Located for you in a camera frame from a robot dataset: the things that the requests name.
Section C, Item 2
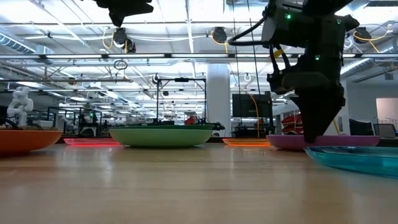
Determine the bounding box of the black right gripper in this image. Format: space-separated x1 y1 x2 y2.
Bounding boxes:
290 43 346 143

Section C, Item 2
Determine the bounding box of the purple plastic plate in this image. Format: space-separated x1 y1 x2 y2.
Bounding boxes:
266 134 381 152

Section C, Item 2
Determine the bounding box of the teal transparent plastic plate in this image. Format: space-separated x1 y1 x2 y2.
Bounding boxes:
303 146 398 179

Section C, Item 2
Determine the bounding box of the pink transparent plastic plate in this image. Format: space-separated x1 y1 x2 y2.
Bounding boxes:
63 138 121 147

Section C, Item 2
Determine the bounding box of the orange opaque plastic plate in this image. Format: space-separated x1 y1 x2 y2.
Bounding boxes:
0 129 63 156

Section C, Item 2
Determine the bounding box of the red plastic object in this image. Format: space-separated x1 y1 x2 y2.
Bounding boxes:
281 113 303 134

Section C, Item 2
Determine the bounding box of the black office chair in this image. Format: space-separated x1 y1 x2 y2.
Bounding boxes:
348 117 374 136

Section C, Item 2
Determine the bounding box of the black monitor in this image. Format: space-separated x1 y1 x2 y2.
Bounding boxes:
232 93 274 118

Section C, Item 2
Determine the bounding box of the white board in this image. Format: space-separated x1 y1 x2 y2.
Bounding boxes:
375 98 398 128

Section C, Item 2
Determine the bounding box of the grey office chair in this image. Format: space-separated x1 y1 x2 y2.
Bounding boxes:
373 123 398 139

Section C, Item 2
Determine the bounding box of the white building column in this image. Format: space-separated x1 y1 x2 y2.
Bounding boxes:
206 63 233 138

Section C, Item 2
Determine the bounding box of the black robot workstation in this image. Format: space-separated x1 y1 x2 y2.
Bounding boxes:
46 107 103 138

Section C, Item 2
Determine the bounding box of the green plastic plate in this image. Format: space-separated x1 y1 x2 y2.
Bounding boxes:
108 124 215 149

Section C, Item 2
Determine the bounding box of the black ceiling cable reel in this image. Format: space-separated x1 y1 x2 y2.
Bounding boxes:
353 27 373 44
212 27 228 44
112 27 137 54

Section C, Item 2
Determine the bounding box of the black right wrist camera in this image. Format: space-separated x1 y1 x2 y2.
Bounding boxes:
266 70 330 96

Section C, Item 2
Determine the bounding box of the yellow cable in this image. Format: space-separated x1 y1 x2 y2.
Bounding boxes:
248 93 261 138

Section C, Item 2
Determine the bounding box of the black metal frame stand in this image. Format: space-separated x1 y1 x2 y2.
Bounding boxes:
155 77 208 125

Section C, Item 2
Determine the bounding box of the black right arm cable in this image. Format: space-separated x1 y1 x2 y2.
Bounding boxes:
228 15 271 47

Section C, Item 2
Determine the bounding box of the black table frame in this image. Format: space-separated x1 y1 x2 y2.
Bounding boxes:
55 136 398 147

